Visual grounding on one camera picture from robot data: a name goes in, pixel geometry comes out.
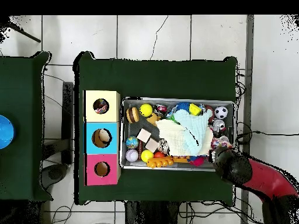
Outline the mint green waffle cloth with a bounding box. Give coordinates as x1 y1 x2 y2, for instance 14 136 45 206
173 108 213 156

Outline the colourful ruffled fabric toy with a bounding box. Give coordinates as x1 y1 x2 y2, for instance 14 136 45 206
93 99 110 114

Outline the multicoloured patterned cloth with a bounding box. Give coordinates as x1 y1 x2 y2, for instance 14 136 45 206
210 135 234 151

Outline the wooden box with three holes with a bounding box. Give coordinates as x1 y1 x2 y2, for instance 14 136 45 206
84 90 121 187

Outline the wooden cube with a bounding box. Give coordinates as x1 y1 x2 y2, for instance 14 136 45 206
136 128 152 144
145 138 159 153

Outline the yellow ball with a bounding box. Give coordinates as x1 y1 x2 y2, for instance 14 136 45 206
140 149 154 163
139 103 154 117

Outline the wooden toy burger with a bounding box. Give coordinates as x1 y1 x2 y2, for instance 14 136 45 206
126 106 140 124

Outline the cream waffle cloth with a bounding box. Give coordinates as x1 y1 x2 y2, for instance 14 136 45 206
155 118 214 158

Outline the globe print ball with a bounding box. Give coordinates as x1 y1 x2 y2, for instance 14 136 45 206
126 135 139 149

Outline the white baseball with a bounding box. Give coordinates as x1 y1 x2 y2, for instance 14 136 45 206
125 149 139 163

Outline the orange toy block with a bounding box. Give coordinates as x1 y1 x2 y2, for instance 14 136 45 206
146 156 175 169

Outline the dark green tablecloth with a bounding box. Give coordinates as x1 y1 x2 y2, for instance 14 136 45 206
0 51 53 202
73 51 238 206

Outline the brown cream ball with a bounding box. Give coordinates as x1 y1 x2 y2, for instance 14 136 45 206
92 128 112 148

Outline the blue round bowl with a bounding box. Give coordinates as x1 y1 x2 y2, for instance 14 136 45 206
0 114 16 150

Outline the black tripod leg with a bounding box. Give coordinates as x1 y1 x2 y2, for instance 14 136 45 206
0 16 41 43

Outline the silver wire mesh bin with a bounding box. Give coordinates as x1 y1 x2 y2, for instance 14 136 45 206
119 96 235 172

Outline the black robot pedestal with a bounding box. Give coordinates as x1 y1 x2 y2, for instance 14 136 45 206
124 201 180 224

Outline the black power cable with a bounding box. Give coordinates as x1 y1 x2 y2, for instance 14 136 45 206
235 122 299 143

